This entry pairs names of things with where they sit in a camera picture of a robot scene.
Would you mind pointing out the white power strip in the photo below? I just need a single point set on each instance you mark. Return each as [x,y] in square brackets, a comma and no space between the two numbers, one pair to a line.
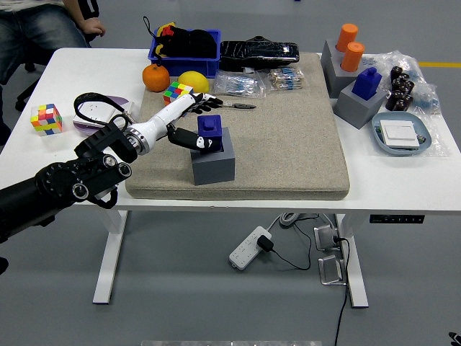
[245,252]

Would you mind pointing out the orange cylinder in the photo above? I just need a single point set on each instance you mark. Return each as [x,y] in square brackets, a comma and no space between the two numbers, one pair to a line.
[346,36]
[352,57]

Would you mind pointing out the yellow red toy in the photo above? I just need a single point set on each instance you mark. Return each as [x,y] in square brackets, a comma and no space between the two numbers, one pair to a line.
[166,29]

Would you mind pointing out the flat clear plastic bag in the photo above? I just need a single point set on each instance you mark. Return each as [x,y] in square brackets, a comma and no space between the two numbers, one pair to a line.
[440,140]

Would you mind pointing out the person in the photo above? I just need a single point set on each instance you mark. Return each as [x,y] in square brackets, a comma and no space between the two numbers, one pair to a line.
[29,32]

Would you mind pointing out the person's hand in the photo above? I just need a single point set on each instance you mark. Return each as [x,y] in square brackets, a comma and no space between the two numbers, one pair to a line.
[93,27]

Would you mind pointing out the blue seal stamp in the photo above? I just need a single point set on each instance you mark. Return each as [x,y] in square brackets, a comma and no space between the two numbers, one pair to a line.
[212,126]
[366,84]

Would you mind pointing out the white switch panel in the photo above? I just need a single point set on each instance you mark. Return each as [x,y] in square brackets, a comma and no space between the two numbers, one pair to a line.
[399,134]

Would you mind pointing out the yellow lemon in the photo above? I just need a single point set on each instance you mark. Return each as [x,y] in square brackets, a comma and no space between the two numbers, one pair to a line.
[196,81]

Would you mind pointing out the white table leg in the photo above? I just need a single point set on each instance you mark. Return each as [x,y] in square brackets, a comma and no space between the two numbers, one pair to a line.
[108,259]
[356,274]

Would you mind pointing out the clear bag with blue parts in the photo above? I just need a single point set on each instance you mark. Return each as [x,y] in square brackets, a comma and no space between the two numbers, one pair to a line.
[425,93]

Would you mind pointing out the black table control panel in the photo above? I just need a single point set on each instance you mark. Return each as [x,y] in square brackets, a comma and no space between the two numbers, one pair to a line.
[396,218]

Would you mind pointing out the grey two-hole holder block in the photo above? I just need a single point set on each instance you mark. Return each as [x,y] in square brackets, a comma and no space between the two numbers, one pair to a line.
[333,74]

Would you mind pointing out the bag of brown resistors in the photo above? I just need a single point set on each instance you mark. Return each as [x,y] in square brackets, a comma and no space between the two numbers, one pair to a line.
[286,79]

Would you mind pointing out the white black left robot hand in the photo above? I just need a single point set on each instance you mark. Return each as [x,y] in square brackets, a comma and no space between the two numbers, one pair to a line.
[162,117]

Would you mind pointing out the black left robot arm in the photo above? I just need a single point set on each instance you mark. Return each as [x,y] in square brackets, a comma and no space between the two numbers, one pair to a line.
[54,184]

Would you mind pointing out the black capacitors cluster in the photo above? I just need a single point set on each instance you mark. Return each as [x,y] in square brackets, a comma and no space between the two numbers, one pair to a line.
[399,90]

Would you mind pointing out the black pen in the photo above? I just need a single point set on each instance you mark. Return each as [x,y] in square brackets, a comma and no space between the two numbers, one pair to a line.
[241,106]

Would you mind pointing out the grey square seal holder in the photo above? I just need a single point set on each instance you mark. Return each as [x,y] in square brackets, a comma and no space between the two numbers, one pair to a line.
[358,110]
[212,169]

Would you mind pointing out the bright colour puzzle cube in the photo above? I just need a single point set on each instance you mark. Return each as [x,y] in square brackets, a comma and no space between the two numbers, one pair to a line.
[174,90]

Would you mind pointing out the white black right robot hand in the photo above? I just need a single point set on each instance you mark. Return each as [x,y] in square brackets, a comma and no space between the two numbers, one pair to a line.
[455,339]

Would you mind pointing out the blue plastic bin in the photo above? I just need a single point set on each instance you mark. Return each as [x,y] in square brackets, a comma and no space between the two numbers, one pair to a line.
[189,66]

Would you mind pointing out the purple white tray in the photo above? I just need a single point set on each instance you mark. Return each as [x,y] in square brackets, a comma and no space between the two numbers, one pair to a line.
[83,128]

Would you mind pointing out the light blue plate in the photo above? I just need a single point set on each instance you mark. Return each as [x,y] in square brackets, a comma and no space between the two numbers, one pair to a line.
[399,151]

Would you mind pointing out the black wrapped package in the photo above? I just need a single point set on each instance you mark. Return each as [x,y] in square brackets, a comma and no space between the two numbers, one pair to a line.
[259,54]

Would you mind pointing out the pastel colour puzzle cube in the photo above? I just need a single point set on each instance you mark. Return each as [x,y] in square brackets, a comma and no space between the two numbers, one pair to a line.
[47,119]

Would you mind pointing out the white wall socket panel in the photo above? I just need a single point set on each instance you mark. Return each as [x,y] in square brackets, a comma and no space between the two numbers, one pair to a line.
[93,110]

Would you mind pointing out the orange mandarin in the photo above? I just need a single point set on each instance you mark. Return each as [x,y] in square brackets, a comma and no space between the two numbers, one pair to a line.
[156,78]

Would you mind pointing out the bag of blue resistors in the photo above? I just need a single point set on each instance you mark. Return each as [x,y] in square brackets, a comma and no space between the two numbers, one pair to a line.
[237,85]

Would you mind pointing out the grey-brown mat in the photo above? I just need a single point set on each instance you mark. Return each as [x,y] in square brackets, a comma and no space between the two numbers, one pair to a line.
[281,151]

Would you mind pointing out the black plug adapter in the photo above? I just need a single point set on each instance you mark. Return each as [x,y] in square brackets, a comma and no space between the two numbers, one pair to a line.
[264,244]

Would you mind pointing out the silver metal bracket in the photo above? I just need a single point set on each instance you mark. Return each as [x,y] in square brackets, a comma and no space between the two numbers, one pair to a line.
[329,270]
[326,236]

